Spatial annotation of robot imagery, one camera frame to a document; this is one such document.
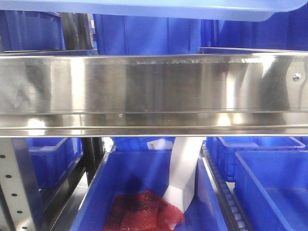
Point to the blue plastic tray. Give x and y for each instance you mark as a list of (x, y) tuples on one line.
[(234, 10)]

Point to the silver shelf screw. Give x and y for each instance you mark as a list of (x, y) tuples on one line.
[(296, 77)]

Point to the perforated metal shelf upright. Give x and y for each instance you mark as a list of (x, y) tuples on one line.
[(19, 186)]

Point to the blue bin with label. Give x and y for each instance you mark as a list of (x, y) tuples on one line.
[(143, 143)]

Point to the blue bin lower centre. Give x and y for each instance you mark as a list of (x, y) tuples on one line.
[(136, 171)]

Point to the blue bin lower right rear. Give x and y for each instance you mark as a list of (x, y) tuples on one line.
[(223, 149)]

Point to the blue bin upper centre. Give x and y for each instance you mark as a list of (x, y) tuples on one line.
[(137, 35)]

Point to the blue bin lower left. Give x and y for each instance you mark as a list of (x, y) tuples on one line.
[(52, 157)]

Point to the blue bin lower right front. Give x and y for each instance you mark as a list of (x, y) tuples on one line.
[(272, 188)]

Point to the blue bin upper left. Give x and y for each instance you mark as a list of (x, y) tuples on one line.
[(31, 31)]

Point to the blue bin upper right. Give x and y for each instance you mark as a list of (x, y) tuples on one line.
[(282, 31)]

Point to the stainless steel shelf rail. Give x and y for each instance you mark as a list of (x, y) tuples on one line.
[(181, 95)]

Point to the black roller track rail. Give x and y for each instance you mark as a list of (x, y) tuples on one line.
[(229, 205)]

